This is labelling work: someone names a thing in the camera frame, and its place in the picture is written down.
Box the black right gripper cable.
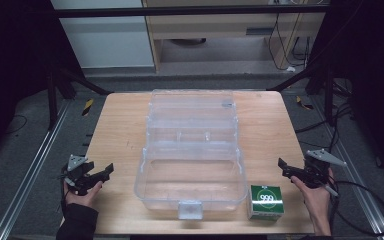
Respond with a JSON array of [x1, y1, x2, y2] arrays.
[[327, 179, 384, 237]]

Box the thin black left gripper cable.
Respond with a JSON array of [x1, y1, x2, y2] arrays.
[[59, 190, 69, 215]]

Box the person's right hand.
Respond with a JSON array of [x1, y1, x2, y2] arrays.
[[290, 167, 335, 218]]

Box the thin black floor cable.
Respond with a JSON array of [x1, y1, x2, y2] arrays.
[[4, 114, 29, 136]]

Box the white cabinet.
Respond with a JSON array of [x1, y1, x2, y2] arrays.
[[50, 0, 155, 70]]

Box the light wooden desk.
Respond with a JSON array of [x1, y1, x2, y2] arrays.
[[141, 0, 326, 73]]

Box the clear plastic storage box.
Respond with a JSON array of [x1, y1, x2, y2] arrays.
[[133, 88, 249, 221]]

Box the black floor cables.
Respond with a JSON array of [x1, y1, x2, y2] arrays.
[[294, 77, 355, 152]]

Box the aluminium floor rail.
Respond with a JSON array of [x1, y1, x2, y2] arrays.
[[0, 99, 72, 240], [312, 95, 384, 240]]

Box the green cardboard box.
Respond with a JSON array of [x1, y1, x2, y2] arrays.
[[247, 184, 285, 222]]

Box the black metal stand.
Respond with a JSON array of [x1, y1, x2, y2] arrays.
[[266, 61, 337, 127], [44, 65, 113, 132]]

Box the person's left hand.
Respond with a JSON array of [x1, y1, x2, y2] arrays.
[[63, 179, 104, 209]]

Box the black hanging desk cables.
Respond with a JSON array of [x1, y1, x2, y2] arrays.
[[267, 12, 312, 72]]

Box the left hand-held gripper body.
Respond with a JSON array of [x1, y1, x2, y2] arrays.
[[61, 153, 96, 197]]

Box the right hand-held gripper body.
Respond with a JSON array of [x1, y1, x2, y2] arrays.
[[301, 148, 348, 198]]

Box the black horizontal frame bar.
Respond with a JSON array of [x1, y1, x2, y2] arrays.
[[51, 4, 330, 19]]

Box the yellow black tape strip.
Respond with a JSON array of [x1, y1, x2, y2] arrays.
[[81, 98, 95, 117], [295, 95, 315, 111]]

